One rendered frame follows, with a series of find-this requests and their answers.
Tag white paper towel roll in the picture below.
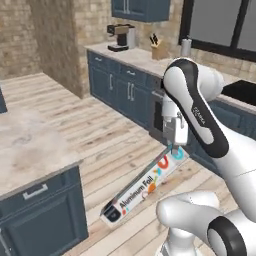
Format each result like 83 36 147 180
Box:
180 37 194 58

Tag black and silver coffee machine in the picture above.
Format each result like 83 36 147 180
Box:
106 23 137 53

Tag blue base cupboard run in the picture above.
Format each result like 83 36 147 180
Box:
86 49 158 130

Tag blue wall cupboard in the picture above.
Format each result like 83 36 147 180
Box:
111 0 171 23

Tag dark blue cabinet corner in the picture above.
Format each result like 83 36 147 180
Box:
0 87 9 115

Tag wooden knife block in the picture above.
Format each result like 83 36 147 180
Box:
148 32 170 61

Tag blue cupboard door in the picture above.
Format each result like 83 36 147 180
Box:
0 194 90 256

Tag black oven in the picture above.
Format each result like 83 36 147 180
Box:
148 75 169 144

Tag black framed window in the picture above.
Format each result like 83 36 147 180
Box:
178 0 256 63

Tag blue drawer front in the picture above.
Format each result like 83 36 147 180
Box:
0 165 83 219

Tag aluminium foil box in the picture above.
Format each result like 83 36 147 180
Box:
99 145 190 230

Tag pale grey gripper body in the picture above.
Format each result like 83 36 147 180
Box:
162 112 190 148

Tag silver drawer handle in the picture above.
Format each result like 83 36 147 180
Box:
22 183 50 201

